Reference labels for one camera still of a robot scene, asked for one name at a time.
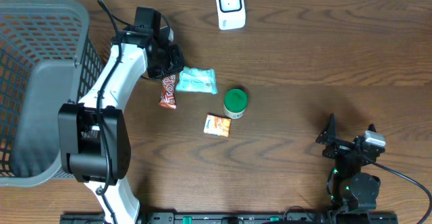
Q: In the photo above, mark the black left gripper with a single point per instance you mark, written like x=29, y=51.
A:
x=178, y=67

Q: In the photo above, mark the light green wet wipes pack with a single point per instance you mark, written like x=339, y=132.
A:
x=192, y=79

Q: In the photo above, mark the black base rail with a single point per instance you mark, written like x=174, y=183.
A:
x=292, y=217

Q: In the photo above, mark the orange snack packet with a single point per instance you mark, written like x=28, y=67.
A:
x=218, y=126

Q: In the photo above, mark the white barcode scanner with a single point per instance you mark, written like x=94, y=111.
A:
x=231, y=14

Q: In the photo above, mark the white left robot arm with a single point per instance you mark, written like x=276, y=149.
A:
x=94, y=142

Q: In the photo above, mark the green lid jar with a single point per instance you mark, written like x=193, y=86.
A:
x=235, y=103

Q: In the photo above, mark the orange chocolate bar wrapper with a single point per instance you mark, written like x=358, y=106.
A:
x=167, y=95

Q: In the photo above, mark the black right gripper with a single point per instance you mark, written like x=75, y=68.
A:
x=329, y=133

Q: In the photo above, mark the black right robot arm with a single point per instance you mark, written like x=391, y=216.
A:
x=351, y=189

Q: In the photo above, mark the grey plastic basket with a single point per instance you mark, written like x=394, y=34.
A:
x=47, y=60

